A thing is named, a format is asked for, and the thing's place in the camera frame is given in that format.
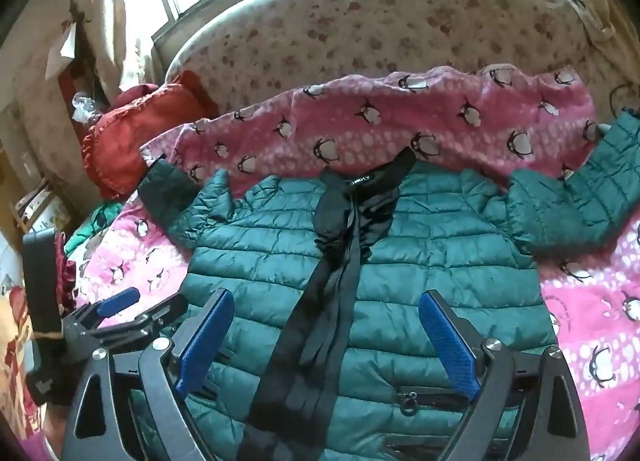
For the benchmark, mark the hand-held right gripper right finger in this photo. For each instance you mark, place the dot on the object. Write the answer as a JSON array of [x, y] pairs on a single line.
[[447, 346]]

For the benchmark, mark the red ruffled pillow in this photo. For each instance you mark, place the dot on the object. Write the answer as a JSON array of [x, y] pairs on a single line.
[[145, 126]]

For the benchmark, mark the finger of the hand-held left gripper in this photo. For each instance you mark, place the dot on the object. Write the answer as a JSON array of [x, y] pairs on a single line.
[[155, 313], [117, 302]]

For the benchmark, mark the green puffer jacket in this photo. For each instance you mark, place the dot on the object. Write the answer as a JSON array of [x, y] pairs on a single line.
[[400, 251]]

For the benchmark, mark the pink penguin print blanket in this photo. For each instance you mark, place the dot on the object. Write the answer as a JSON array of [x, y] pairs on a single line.
[[380, 116]]

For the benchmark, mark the clear plastic bottle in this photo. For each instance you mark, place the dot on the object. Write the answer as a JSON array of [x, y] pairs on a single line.
[[85, 108]]

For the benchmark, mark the wooden frame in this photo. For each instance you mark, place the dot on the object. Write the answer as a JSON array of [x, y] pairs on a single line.
[[32, 203]]

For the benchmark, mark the floral print mattress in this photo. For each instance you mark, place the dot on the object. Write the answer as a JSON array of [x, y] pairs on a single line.
[[400, 16]]

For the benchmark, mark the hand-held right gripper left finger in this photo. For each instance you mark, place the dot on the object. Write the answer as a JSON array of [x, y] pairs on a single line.
[[205, 341]]

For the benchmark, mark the green printed cloth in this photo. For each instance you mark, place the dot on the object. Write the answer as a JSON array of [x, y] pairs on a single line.
[[95, 228]]

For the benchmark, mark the beige curtain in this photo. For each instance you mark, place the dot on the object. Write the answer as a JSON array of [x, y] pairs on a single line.
[[102, 16]]

